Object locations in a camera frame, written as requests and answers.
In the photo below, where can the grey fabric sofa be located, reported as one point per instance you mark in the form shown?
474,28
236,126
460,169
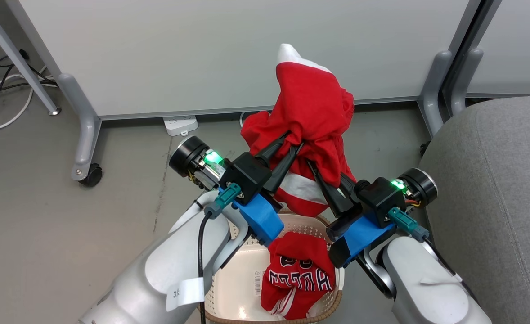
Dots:
494,202

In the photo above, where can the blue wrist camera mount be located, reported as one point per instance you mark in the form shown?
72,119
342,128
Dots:
258,218
361,236

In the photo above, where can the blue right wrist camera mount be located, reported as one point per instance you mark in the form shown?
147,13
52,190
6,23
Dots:
361,236

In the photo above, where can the grey metal table leg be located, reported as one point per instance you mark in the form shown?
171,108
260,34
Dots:
17,56

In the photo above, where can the white power strip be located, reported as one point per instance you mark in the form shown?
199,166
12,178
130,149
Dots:
180,124

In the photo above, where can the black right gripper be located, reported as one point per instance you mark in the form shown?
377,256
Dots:
382,198

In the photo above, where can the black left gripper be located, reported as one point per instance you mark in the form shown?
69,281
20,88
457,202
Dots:
244,175

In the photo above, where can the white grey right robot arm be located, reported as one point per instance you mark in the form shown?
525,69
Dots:
427,283

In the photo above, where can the white paper label tag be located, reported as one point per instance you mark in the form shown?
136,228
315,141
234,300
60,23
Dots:
185,294

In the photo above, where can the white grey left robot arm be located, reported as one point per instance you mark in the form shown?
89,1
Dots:
157,274

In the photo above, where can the grey partition foot with caster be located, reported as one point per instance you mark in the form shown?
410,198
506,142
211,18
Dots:
85,135

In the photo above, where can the red and white garment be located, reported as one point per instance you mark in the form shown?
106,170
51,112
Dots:
312,117

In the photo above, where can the white plastic laundry basket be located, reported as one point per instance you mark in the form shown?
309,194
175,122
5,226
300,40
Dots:
242,279

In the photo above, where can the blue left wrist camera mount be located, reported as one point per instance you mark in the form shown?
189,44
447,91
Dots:
258,218

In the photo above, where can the red jersey with lettering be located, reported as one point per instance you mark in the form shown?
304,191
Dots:
298,274

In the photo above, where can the white partition panel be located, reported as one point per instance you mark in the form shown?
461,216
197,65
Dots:
229,49
512,45

